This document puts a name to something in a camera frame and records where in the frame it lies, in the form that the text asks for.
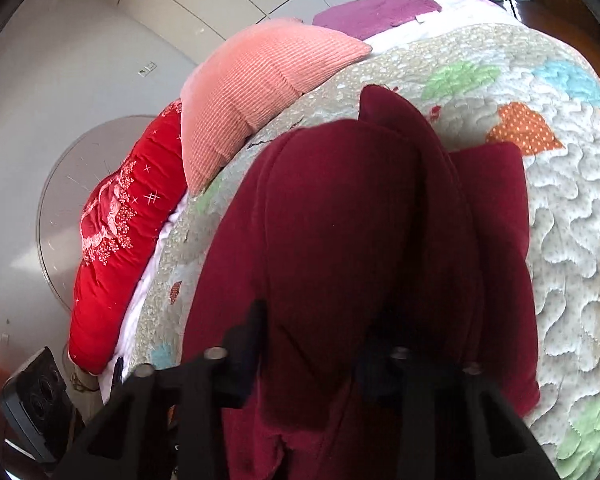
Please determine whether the white bed sheet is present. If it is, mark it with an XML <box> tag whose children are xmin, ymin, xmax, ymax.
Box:
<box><xmin>100</xmin><ymin>195</ymin><xmax>189</xmax><ymax>406</ymax></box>

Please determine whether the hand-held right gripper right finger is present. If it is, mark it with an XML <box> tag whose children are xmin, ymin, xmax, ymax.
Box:
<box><xmin>357</xmin><ymin>317</ymin><xmax>561</xmax><ymax>480</ymax></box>

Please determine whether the maroon sweater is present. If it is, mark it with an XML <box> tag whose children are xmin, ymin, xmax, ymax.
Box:
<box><xmin>180</xmin><ymin>85</ymin><xmax>541</xmax><ymax>480</ymax></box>

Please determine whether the pink ribbed pillow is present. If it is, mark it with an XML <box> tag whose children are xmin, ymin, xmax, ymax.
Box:
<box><xmin>180</xmin><ymin>17</ymin><xmax>373</xmax><ymax>196</ymax></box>

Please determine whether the black speaker box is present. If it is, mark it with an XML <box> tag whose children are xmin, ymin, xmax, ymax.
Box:
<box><xmin>0</xmin><ymin>346</ymin><xmax>76</xmax><ymax>465</ymax></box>

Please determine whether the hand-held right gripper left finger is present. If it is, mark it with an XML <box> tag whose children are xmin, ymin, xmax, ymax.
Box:
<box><xmin>55</xmin><ymin>300</ymin><xmax>269</xmax><ymax>480</ymax></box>

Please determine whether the patchwork quilted bedspread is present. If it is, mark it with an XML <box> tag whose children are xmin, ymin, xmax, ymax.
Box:
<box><xmin>127</xmin><ymin>0</ymin><xmax>600</xmax><ymax>480</ymax></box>

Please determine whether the beige round headboard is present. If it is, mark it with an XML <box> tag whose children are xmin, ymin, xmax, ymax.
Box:
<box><xmin>36</xmin><ymin>115</ymin><xmax>157</xmax><ymax>312</ymax></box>

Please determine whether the purple fuzzy cloth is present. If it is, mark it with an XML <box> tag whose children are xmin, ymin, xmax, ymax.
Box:
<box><xmin>311</xmin><ymin>0</ymin><xmax>443</xmax><ymax>42</ymax></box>

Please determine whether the red embroidered quilt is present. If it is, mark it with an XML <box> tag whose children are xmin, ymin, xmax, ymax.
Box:
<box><xmin>67</xmin><ymin>100</ymin><xmax>189</xmax><ymax>376</ymax></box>

